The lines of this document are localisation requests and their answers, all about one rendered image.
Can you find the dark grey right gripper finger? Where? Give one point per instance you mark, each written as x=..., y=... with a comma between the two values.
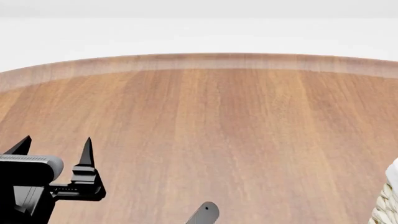
x=206, y=214

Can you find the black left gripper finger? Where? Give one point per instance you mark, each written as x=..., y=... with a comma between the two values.
x=87, y=168
x=22, y=147

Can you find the woven straw basket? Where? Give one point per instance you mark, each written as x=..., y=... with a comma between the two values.
x=385, y=207

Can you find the white basket lining cloth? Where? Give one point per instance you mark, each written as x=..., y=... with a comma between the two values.
x=393, y=171

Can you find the grey black wrist camera box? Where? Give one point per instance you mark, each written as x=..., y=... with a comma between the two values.
x=31, y=166

